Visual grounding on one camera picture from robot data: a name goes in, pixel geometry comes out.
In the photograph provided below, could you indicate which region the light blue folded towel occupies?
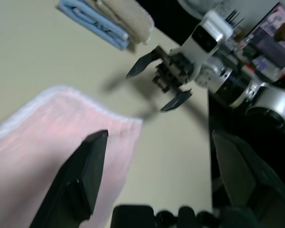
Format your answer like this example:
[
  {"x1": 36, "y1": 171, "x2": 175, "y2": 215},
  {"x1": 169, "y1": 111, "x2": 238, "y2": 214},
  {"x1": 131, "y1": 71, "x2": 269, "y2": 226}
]
[{"x1": 58, "y1": 0, "x2": 131, "y2": 51}]

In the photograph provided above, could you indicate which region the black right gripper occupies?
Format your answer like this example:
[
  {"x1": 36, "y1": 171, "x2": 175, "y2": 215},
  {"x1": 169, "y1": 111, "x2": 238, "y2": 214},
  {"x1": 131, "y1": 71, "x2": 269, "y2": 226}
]
[{"x1": 125, "y1": 45, "x2": 198, "y2": 113}]

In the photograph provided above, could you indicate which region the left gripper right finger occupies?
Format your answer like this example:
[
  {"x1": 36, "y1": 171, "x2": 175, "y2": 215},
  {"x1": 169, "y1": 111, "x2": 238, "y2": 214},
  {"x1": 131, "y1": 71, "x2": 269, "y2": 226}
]
[{"x1": 211, "y1": 129, "x2": 285, "y2": 214}]

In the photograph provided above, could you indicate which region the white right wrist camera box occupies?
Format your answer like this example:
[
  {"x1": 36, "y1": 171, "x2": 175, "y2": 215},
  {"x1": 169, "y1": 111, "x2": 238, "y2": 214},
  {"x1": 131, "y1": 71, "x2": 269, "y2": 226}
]
[{"x1": 180, "y1": 10, "x2": 234, "y2": 81}]

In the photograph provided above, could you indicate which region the computer monitor screen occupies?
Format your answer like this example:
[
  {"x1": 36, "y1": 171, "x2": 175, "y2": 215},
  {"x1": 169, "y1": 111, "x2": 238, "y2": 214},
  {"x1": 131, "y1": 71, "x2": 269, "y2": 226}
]
[{"x1": 243, "y1": 1, "x2": 285, "y2": 71}]

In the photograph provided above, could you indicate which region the beige folded towel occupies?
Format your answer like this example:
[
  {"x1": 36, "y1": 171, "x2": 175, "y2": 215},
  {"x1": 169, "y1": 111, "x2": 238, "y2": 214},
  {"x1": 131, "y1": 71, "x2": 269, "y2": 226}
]
[{"x1": 84, "y1": 0, "x2": 155, "y2": 46}]

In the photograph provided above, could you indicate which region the pink terry towel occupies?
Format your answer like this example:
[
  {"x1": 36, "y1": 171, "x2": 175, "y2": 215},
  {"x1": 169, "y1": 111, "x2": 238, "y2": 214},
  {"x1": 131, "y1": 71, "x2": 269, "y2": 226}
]
[{"x1": 0, "y1": 84, "x2": 143, "y2": 228}]

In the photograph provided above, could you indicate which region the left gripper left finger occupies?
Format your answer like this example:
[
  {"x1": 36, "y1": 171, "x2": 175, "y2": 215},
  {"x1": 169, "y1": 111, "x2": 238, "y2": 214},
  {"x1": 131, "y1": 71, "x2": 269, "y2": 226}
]
[{"x1": 29, "y1": 129, "x2": 109, "y2": 228}]

